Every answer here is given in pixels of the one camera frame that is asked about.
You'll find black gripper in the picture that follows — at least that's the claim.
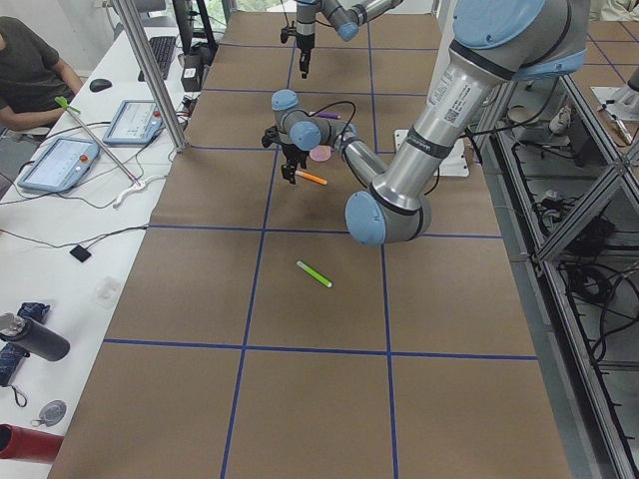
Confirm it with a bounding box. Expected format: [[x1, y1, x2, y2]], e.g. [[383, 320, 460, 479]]
[[281, 144, 308, 185], [296, 32, 315, 79]]

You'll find orange marker pen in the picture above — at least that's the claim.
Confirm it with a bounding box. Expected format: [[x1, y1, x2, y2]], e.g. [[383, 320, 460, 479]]
[[295, 170, 327, 186]]

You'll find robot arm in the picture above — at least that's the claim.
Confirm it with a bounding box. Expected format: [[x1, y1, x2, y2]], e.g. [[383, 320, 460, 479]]
[[281, 0, 402, 79], [262, 0, 590, 245]]

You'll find pink mesh pen holder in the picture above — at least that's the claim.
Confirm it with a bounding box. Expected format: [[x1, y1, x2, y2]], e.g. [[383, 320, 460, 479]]
[[309, 146, 332, 163]]

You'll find purple marker pen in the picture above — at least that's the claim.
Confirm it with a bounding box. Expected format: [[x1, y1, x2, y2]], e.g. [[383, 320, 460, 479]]
[[315, 112, 340, 120]]

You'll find green marker pen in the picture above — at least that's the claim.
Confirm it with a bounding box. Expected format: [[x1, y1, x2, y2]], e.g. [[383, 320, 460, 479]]
[[296, 260, 332, 288]]

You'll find brown cardboard box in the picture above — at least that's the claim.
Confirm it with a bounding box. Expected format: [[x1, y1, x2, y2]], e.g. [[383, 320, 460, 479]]
[[181, 55, 204, 92]]

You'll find black keyboard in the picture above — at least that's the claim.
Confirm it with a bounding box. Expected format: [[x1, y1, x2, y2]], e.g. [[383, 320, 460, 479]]
[[149, 36, 176, 80]]

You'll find reacher grabber stick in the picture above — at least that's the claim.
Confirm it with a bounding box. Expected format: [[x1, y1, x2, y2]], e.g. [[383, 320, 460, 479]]
[[55, 96, 167, 209]]

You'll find far teach pendant tablet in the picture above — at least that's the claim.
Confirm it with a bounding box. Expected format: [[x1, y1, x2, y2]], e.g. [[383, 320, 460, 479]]
[[103, 100, 164, 146]]

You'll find teach pendant tablet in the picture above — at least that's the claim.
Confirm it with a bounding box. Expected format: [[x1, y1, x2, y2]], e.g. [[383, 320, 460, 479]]
[[103, 100, 164, 146], [17, 137, 100, 193]]

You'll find black computer mouse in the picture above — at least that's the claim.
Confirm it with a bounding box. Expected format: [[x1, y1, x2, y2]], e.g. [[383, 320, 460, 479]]
[[89, 79, 113, 93]]

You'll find clear plastic packet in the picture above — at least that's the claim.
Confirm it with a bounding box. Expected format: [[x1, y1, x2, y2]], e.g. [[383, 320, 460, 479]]
[[92, 276, 122, 309]]

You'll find near teach pendant tablet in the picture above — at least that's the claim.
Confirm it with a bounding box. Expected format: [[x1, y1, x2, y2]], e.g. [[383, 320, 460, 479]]
[[17, 137, 100, 193]]

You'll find small black square device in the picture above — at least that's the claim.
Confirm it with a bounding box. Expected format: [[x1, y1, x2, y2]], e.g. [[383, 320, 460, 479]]
[[69, 244, 92, 262]]

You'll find seated person dark shirt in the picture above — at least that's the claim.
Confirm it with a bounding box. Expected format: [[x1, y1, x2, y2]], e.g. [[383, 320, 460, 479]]
[[1, 16, 83, 132]]

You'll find black water bottle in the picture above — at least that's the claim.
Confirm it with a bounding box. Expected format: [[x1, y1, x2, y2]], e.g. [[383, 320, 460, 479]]
[[1, 313, 70, 361]]

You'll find blue folded umbrella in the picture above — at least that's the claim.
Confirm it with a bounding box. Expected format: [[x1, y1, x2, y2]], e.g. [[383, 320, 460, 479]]
[[0, 302, 50, 387]]

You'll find red bottle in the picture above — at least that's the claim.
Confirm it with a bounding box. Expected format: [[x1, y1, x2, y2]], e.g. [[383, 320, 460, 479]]
[[1, 424, 64, 464]]

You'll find aluminium frame post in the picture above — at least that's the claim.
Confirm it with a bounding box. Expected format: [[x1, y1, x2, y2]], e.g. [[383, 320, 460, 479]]
[[112, 0, 187, 153]]

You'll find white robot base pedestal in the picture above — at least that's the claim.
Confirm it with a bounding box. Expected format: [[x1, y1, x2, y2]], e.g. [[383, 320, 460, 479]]
[[393, 128, 470, 178]]

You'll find round silver keychain disc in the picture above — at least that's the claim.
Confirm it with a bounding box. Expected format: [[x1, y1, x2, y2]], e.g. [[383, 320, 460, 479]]
[[30, 399, 67, 427]]

